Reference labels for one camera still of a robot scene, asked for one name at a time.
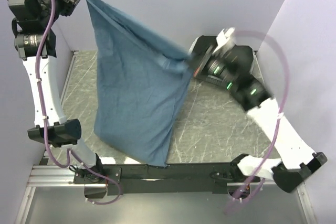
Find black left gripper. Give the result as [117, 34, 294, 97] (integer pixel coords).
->
[34, 0, 83, 27]

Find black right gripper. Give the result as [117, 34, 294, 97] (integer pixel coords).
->
[182, 48, 234, 91]

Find blue fabric pillowcase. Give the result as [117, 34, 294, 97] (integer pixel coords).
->
[86, 0, 193, 167]

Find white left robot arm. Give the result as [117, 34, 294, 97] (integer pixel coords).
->
[7, 0, 105, 183]

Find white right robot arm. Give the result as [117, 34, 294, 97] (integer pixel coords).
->
[189, 35, 328, 198]

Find black cloth in basket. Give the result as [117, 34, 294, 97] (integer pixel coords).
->
[192, 35, 254, 80]

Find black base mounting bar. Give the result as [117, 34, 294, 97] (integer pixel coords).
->
[73, 163, 260, 196]

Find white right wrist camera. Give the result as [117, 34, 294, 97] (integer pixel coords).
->
[216, 27, 235, 50]

